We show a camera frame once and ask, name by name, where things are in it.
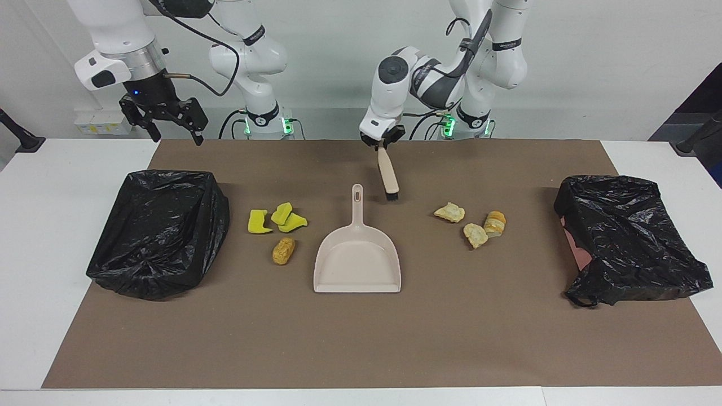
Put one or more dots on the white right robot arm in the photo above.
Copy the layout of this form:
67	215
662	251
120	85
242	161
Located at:
248	56

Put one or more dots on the brown fried nugget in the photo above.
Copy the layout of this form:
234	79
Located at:
284	251

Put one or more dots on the pink trash bin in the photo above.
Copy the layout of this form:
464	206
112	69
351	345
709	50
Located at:
580	254

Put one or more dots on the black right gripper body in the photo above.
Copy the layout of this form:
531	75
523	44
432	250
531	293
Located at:
152	98

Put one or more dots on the bin covered by black bag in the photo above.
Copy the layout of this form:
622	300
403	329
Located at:
158	237

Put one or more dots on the pale fried dumpling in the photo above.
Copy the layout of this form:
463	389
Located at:
475	234
450	212

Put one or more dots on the brown table mat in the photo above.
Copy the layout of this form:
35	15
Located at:
361	338

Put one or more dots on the white wall socket box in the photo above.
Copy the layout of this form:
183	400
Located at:
96	124

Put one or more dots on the black stand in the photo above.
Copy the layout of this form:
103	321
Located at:
29	145
699	138

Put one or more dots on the beige plastic dustpan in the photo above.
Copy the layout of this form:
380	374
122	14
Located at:
357	265

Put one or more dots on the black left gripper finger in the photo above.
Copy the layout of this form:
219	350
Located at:
368	141
397	135

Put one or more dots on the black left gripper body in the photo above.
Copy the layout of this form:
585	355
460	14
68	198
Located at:
383	136

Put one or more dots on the golden croissant piece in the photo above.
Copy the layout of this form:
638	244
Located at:
495	223

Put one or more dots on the loose black trash bag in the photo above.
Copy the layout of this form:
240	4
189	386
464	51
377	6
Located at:
626	237

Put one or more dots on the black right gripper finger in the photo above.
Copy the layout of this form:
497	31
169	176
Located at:
195	116
139	117

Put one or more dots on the yellow sponge piece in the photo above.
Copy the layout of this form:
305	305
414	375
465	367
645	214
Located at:
281	213
292	223
258	223

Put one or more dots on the beige hand brush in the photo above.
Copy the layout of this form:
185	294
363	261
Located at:
388	175

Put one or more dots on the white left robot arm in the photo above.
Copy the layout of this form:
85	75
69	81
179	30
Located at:
496	51

